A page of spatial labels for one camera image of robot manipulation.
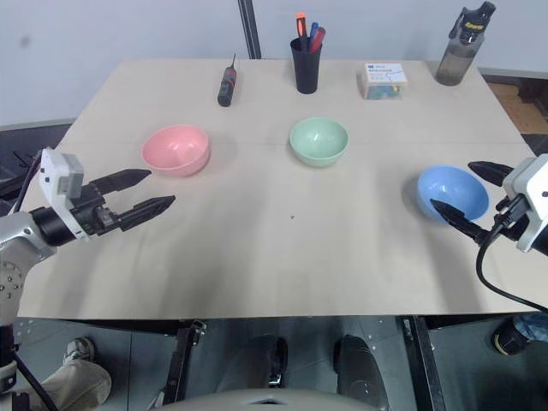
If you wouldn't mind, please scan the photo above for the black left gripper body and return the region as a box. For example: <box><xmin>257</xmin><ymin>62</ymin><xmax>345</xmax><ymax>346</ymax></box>
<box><xmin>69</xmin><ymin>179</ymin><xmax>124</xmax><ymax>237</ymax></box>

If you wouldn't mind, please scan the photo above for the blue jeans leg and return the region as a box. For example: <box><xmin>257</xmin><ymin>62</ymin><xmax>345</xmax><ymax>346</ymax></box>
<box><xmin>512</xmin><ymin>312</ymin><xmax>548</xmax><ymax>344</ymax></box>

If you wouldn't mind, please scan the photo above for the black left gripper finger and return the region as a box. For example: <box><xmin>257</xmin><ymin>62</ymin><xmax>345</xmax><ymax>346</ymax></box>
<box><xmin>114</xmin><ymin>194</ymin><xmax>177</xmax><ymax>233</ymax></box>
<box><xmin>91</xmin><ymin>169</ymin><xmax>153</xmax><ymax>194</ymax></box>

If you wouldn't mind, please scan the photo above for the grey water bottle black lid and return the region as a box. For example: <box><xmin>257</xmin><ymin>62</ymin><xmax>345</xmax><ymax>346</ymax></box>
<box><xmin>434</xmin><ymin>0</ymin><xmax>497</xmax><ymax>87</ymax></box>

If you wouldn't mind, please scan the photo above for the red pen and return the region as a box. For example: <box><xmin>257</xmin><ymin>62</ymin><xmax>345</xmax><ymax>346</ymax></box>
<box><xmin>308</xmin><ymin>26</ymin><xmax>327</xmax><ymax>53</ymax></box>

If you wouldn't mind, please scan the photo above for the grey robot torso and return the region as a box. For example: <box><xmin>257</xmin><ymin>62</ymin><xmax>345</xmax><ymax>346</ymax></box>
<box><xmin>158</xmin><ymin>386</ymin><xmax>390</xmax><ymax>411</ymax></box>

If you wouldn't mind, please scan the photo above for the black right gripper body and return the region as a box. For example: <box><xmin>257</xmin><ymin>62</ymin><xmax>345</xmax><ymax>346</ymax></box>
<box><xmin>487</xmin><ymin>194</ymin><xmax>533</xmax><ymax>246</ymax></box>

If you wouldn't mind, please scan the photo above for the black pen cup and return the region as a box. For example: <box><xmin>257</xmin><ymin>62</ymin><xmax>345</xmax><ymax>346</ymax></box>
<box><xmin>289</xmin><ymin>36</ymin><xmax>323</xmax><ymax>95</ymax></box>

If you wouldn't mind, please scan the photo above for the clear box of clips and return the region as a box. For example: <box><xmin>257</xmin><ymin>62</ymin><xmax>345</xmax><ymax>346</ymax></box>
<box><xmin>358</xmin><ymin>62</ymin><xmax>408</xmax><ymax>103</ymax></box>

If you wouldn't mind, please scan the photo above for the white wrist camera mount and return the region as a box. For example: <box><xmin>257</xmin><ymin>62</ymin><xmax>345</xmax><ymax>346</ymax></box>
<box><xmin>501</xmin><ymin>153</ymin><xmax>548</xmax><ymax>253</ymax></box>
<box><xmin>36</xmin><ymin>146</ymin><xmax>92</xmax><ymax>243</ymax></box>

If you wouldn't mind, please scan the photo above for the black vertical pole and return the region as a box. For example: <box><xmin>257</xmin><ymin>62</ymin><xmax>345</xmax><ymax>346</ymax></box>
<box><xmin>237</xmin><ymin>0</ymin><xmax>263</xmax><ymax>60</ymax></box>

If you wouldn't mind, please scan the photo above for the black table frame leg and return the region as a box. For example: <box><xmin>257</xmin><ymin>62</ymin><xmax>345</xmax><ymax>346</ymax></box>
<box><xmin>398</xmin><ymin>315</ymin><xmax>450</xmax><ymax>411</ymax></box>
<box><xmin>159</xmin><ymin>319</ymin><xmax>207</xmax><ymax>407</ymax></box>

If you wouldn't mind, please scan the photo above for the blue plastic bowl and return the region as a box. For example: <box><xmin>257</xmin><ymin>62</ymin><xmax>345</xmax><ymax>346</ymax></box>
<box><xmin>417</xmin><ymin>165</ymin><xmax>490</xmax><ymax>223</ymax></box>

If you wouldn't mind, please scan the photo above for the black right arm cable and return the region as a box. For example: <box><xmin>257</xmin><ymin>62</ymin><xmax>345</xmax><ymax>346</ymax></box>
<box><xmin>476</xmin><ymin>194</ymin><xmax>548</xmax><ymax>313</ymax></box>

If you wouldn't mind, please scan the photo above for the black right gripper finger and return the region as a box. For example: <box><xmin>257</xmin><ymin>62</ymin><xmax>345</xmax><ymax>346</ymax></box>
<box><xmin>430</xmin><ymin>198</ymin><xmax>491</xmax><ymax>246</ymax></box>
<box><xmin>468</xmin><ymin>160</ymin><xmax>515</xmax><ymax>188</ymax></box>

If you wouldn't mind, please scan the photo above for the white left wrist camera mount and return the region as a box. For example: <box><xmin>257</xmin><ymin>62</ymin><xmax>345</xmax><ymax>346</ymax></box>
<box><xmin>36</xmin><ymin>146</ymin><xmax>92</xmax><ymax>243</ymax></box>

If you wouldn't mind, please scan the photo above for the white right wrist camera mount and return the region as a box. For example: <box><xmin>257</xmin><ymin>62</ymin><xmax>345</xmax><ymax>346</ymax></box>
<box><xmin>501</xmin><ymin>153</ymin><xmax>548</xmax><ymax>253</ymax></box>

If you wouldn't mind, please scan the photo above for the grey sneaker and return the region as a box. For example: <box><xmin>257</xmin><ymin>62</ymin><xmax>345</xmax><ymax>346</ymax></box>
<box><xmin>63</xmin><ymin>337</ymin><xmax>97</xmax><ymax>366</ymax></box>

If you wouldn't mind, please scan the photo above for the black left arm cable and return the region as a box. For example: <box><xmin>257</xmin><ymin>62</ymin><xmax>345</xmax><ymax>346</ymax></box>
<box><xmin>10</xmin><ymin>149</ymin><xmax>44</xmax><ymax>215</ymax></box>

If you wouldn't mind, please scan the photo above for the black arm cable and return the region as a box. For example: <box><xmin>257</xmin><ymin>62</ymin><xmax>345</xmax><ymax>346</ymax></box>
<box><xmin>10</xmin><ymin>149</ymin><xmax>44</xmax><ymax>215</ymax></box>
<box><xmin>476</xmin><ymin>194</ymin><xmax>548</xmax><ymax>313</ymax></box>

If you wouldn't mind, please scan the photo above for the green plastic bowl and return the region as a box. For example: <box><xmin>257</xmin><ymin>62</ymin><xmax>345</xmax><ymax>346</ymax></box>
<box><xmin>289</xmin><ymin>116</ymin><xmax>349</xmax><ymax>169</ymax></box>

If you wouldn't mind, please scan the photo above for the black red screwdriver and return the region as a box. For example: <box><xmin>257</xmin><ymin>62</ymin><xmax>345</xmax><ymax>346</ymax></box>
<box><xmin>217</xmin><ymin>53</ymin><xmax>241</xmax><ymax>108</ymax></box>

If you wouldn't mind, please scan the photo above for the person's beige trouser leg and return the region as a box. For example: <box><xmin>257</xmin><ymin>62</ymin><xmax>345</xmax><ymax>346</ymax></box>
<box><xmin>16</xmin><ymin>358</ymin><xmax>114</xmax><ymax>411</ymax></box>

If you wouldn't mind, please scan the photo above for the pink red plastic bowl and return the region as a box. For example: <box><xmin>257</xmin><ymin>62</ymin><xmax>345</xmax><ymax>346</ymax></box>
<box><xmin>140</xmin><ymin>124</ymin><xmax>211</xmax><ymax>178</ymax></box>

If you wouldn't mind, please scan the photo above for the black yellow shoe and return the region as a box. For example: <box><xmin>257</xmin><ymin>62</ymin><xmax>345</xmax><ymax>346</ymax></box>
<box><xmin>491</xmin><ymin>319</ymin><xmax>533</xmax><ymax>358</ymax></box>

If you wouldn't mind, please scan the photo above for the dark rounded robot foot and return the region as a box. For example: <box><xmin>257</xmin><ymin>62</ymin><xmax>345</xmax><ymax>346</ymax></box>
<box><xmin>244</xmin><ymin>334</ymin><xmax>289</xmax><ymax>389</ymax></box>
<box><xmin>332</xmin><ymin>334</ymin><xmax>383</xmax><ymax>408</ymax></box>

